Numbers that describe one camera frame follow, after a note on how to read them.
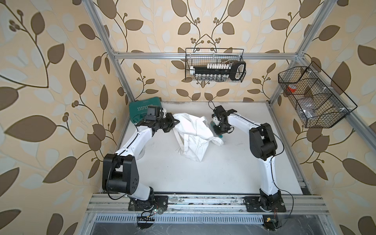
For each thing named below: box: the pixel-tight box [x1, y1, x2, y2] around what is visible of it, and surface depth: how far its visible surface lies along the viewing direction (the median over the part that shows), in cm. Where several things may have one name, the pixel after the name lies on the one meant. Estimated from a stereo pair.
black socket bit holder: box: [189, 61, 247, 83], surface depth 86 cm
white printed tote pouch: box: [173, 112, 224, 163], surface depth 84 cm
